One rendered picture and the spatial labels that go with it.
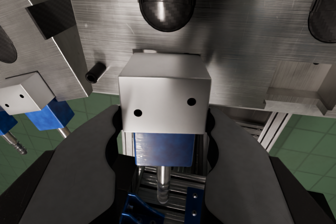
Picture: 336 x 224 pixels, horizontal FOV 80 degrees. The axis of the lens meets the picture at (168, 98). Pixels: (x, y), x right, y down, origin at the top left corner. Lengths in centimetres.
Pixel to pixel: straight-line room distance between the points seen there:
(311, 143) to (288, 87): 145
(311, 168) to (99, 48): 178
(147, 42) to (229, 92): 8
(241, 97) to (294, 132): 138
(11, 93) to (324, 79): 31
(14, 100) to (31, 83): 3
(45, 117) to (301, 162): 168
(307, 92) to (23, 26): 28
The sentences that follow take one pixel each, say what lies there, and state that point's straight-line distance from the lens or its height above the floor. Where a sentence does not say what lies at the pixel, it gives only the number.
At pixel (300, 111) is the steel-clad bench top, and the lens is 32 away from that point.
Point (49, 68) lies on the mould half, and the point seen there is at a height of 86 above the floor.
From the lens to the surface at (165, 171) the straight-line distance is 17.
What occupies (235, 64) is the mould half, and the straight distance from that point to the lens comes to 16.
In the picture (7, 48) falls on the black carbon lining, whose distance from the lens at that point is 29.
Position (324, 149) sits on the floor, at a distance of 173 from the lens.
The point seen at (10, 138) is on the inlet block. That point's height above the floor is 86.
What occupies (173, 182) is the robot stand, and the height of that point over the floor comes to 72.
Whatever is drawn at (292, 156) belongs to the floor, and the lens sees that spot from 172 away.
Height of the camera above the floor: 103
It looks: 53 degrees down
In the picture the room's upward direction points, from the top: 165 degrees counter-clockwise
